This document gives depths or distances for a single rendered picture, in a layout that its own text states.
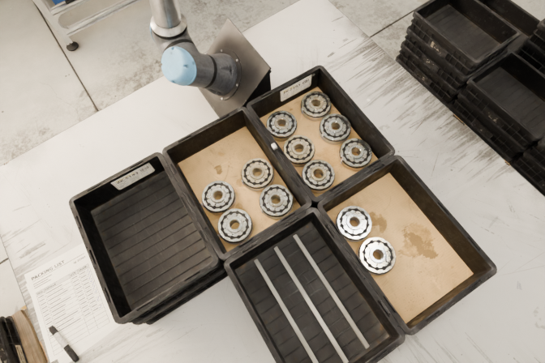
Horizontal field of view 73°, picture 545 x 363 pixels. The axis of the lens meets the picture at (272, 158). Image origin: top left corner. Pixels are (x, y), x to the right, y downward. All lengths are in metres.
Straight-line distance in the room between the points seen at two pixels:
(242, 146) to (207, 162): 0.13
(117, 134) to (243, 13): 1.57
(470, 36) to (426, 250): 1.27
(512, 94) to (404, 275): 1.28
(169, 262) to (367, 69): 1.06
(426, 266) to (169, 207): 0.78
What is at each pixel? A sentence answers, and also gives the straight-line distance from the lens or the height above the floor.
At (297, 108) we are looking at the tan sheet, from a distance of 1.31.
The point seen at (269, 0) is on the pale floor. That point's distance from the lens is 2.90.
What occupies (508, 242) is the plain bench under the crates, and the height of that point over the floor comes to 0.70.
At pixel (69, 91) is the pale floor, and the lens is 2.77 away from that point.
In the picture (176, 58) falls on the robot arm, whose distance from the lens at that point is 1.25.
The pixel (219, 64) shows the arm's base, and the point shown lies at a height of 0.92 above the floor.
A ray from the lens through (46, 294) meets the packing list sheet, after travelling 1.46.
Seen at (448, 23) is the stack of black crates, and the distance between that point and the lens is 2.18.
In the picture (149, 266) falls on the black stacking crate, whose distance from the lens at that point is 1.19.
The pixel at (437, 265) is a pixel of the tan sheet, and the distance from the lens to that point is 1.19.
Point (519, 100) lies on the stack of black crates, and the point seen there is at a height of 0.38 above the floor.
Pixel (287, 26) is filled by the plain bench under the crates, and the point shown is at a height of 0.70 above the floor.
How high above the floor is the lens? 1.93
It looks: 65 degrees down
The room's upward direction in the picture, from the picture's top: 6 degrees counter-clockwise
